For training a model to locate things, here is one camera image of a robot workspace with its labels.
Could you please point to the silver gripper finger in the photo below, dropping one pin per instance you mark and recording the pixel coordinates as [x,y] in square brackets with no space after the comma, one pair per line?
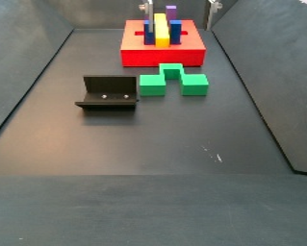
[146,7]
[214,7]

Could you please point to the blue block right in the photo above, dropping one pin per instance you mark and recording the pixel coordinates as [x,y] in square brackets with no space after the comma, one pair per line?
[175,31]

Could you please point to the black angle fixture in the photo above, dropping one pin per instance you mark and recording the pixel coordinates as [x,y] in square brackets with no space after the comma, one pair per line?
[110,92]

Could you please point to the blue block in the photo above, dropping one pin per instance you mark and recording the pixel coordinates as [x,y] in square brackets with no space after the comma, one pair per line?
[175,31]
[149,34]

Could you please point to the blue block left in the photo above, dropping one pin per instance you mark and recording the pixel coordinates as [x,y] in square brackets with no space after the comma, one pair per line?
[149,34]

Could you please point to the green zigzag block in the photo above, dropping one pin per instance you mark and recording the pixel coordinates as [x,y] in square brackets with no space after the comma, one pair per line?
[194,84]

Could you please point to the yellow long block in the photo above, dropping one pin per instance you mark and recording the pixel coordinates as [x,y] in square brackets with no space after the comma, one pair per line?
[161,30]

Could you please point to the red base board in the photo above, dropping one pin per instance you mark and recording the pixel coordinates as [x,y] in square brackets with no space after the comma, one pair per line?
[139,55]

